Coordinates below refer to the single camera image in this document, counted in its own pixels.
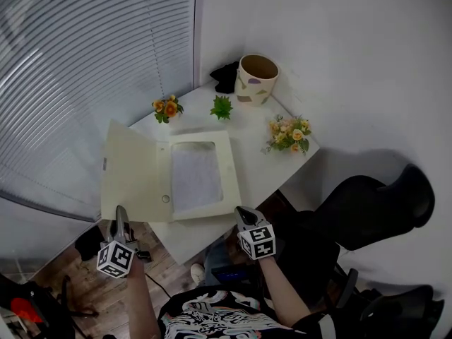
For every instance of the black mesh office chair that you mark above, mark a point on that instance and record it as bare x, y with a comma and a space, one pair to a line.
402, 313

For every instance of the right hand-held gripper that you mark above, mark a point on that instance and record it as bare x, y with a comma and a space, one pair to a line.
257, 242

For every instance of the black cloth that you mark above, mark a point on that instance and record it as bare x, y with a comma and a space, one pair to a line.
226, 78

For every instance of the black device with blue screen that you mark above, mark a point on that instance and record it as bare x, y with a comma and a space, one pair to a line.
231, 274

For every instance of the person's black printed shirt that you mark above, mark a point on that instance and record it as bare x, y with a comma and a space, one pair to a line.
219, 316

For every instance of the white paper sheet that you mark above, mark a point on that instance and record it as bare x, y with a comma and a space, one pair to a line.
196, 178

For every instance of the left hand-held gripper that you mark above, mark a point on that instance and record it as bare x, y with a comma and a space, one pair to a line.
114, 258

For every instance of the person's white shoe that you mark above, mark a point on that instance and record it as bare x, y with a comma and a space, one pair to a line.
197, 273

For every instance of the black bag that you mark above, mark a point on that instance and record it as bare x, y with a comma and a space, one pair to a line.
88, 244

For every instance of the grey window blinds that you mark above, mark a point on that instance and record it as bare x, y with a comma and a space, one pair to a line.
88, 83

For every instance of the cream patterned round bin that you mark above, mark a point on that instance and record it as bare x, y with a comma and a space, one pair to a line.
254, 87

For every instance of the yellow flower bouquet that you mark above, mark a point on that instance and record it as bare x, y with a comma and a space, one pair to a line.
289, 134

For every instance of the person's left forearm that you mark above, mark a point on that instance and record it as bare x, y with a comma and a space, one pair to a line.
141, 302

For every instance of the orange flower pot plant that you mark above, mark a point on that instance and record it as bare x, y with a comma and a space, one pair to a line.
169, 108

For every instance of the cream folder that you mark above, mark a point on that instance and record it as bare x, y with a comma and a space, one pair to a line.
134, 175

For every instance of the person's right forearm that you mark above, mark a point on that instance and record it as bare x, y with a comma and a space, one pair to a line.
282, 291

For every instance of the orange object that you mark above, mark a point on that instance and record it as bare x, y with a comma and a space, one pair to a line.
24, 311

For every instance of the small green plant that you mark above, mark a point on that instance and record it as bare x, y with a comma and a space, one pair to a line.
221, 108

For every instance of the black office chair with headrest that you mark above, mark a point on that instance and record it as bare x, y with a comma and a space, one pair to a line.
363, 210

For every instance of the person's grey trouser leg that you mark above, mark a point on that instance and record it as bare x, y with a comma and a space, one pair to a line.
217, 260

